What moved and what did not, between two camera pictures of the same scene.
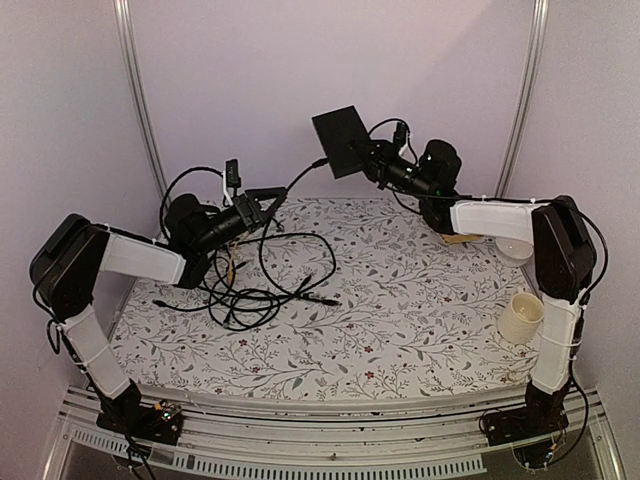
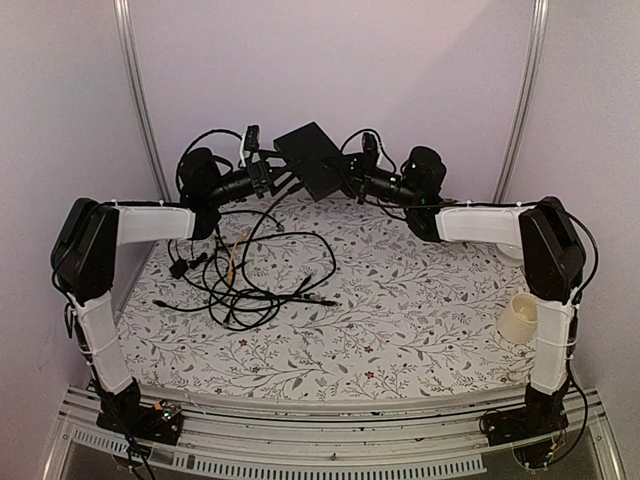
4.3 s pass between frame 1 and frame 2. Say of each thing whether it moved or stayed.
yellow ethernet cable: stayed
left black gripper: moved
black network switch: moved
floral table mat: stayed
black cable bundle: stayed
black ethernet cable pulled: moved
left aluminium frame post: stayed
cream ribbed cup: stayed
